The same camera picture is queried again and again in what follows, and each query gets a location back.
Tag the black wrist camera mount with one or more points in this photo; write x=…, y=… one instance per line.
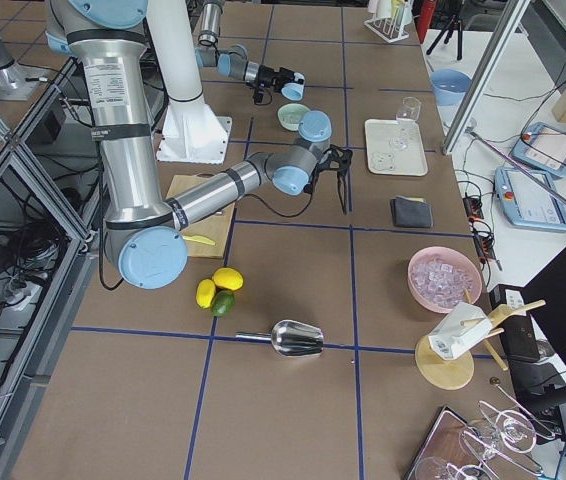
x=335, y=159

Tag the ice cubes in bowl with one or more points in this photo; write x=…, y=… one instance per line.
x=292, y=118

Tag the green lime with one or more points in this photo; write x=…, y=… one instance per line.
x=222, y=303

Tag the cream bear tray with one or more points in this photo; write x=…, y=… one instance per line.
x=383, y=160

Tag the clear wine glass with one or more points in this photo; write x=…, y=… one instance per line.
x=406, y=117

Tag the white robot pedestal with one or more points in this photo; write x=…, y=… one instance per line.
x=191, y=132

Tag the upturned wine glasses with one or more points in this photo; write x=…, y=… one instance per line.
x=499, y=440

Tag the light blue plastic cup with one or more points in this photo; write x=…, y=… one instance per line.
x=294, y=89

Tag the near blue teach pendant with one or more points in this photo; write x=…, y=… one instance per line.
x=527, y=203

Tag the aluminium frame post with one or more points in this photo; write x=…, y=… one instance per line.
x=505, y=28

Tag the black laptop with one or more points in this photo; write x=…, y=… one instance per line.
x=563, y=320

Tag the white wire cup rack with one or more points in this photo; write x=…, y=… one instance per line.
x=389, y=19

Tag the blue teach pendant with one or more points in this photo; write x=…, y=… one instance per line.
x=542, y=147
x=527, y=203

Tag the wooden cutting board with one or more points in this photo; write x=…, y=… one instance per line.
x=215, y=228

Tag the black tripod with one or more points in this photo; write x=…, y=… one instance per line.
x=453, y=25

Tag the yellow lemon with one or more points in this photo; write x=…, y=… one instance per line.
x=228, y=278
x=205, y=293

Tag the pink bowl of ice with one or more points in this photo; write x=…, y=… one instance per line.
x=439, y=278

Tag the yellow plastic knife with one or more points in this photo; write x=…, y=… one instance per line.
x=200, y=239

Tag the reacher grabber stick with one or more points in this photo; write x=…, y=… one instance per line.
x=517, y=166

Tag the far blue teach pendant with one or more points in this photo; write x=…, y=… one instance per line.
x=542, y=147

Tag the metal ice scoop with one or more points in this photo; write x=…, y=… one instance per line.
x=290, y=338

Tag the green ceramic bowl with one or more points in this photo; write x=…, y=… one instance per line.
x=289, y=108

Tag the red cylinder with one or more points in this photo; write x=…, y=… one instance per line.
x=428, y=8

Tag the wooden stand with carton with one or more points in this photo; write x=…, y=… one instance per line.
x=444, y=357

